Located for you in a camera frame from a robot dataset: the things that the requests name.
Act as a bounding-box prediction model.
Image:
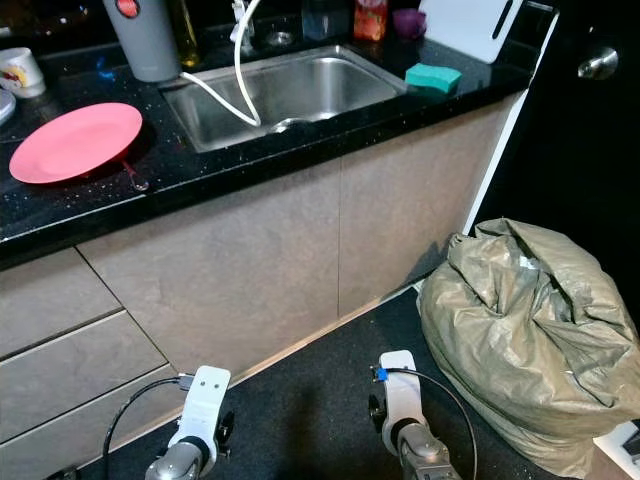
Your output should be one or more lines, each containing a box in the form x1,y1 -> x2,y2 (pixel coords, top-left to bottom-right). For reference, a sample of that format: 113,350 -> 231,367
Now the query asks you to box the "pink plate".
9,102 -> 144,185

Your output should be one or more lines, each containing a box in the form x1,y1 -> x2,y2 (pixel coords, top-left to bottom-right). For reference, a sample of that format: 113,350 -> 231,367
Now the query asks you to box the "beige drawer front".
0,310 -> 166,441
0,247 -> 118,359
0,365 -> 191,480

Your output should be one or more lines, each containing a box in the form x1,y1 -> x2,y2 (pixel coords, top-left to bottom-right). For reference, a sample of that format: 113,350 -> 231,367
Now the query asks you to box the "wide beige cabinet door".
75,160 -> 343,376

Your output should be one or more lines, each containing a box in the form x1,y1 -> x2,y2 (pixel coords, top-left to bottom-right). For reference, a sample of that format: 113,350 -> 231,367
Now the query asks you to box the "narrow beige cabinet door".
335,92 -> 526,319

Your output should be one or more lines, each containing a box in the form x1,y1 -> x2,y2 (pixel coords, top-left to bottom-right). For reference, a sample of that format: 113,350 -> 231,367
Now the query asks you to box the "white box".
592,420 -> 640,480

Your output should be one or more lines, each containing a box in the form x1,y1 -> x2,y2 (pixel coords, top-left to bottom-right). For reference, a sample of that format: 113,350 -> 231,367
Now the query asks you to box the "metal fork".
120,158 -> 151,193

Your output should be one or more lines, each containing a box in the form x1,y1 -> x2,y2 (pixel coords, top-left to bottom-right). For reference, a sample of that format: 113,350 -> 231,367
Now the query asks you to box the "dark door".
465,0 -> 640,301

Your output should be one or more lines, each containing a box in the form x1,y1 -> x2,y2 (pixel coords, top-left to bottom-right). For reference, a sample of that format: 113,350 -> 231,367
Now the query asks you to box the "stainless steel sink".
160,45 -> 409,154

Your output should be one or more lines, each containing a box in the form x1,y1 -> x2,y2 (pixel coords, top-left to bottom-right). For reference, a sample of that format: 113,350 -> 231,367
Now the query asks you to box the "green sponge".
405,63 -> 463,97

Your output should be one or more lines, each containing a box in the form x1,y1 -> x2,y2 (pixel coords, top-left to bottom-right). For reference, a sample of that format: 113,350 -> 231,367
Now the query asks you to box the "purple cup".
392,8 -> 427,41

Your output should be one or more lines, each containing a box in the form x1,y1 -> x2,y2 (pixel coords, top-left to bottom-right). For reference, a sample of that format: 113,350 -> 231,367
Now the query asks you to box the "orange juice carton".
353,0 -> 389,43

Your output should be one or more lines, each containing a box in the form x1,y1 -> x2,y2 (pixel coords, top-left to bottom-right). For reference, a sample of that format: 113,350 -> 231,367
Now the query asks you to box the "dark translucent container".
300,0 -> 341,43

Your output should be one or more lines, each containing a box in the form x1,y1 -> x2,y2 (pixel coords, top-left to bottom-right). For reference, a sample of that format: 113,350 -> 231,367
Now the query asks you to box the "olive oil bottle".
168,0 -> 199,71

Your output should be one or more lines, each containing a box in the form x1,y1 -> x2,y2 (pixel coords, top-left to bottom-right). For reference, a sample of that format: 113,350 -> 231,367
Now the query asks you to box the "grey tumbler red badge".
101,0 -> 183,84

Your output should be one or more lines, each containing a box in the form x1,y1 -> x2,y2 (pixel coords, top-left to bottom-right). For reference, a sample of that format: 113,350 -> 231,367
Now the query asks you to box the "round metal door knob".
577,46 -> 620,81

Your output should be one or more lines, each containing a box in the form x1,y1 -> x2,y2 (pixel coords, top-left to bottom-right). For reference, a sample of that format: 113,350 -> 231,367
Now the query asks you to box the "white printed mug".
0,47 -> 47,99

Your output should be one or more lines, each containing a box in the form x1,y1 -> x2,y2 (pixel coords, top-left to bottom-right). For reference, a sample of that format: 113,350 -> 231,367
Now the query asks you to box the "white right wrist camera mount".
378,350 -> 431,456

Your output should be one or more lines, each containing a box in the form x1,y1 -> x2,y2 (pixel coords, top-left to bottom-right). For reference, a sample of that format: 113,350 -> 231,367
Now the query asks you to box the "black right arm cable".
385,367 -> 479,480

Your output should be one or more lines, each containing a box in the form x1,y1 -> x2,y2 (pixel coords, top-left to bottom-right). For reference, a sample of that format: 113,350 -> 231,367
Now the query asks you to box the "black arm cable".
102,372 -> 191,480
385,367 -> 479,480

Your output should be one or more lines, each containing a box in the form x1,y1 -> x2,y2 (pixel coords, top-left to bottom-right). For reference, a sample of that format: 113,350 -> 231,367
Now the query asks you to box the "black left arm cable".
102,372 -> 191,480

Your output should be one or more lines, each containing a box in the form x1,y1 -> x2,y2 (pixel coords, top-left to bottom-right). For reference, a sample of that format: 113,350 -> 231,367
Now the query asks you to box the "white flexible hose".
180,0 -> 261,128

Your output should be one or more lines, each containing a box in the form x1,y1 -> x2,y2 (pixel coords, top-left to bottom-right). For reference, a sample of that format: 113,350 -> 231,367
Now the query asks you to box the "white hose fitting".
228,0 -> 253,46

